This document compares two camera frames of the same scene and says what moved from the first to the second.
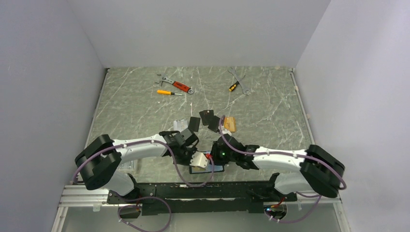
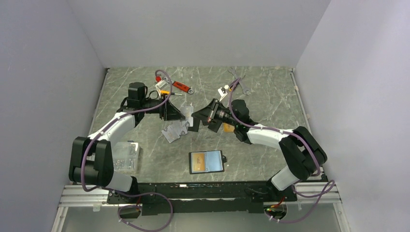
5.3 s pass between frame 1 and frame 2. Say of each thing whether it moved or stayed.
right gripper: moved
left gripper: moved
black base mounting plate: stayed
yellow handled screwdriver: stayed
